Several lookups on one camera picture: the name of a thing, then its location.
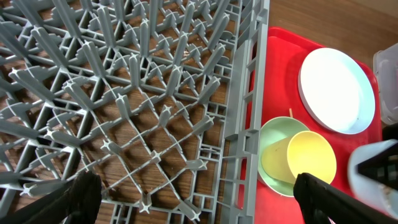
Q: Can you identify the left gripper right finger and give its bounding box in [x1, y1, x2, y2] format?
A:
[294, 173, 397, 224]

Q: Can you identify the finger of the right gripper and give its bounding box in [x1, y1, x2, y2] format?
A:
[358, 146, 397, 190]

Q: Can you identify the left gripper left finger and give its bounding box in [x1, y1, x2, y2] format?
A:
[1, 171, 102, 224]

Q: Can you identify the small light blue bowl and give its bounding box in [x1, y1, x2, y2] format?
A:
[348, 139, 397, 219]

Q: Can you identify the yellow plastic cup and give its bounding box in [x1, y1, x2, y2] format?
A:
[261, 131, 336, 184]

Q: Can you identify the clear plastic waste bin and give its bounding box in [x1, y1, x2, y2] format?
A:
[373, 44, 397, 125]

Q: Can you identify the grey plastic dishwasher rack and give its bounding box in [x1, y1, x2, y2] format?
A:
[1, 0, 270, 223]

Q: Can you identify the green saucer bowl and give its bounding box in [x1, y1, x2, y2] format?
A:
[257, 116, 310, 197]

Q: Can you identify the large light blue plate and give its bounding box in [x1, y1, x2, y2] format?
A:
[297, 47, 376, 135]

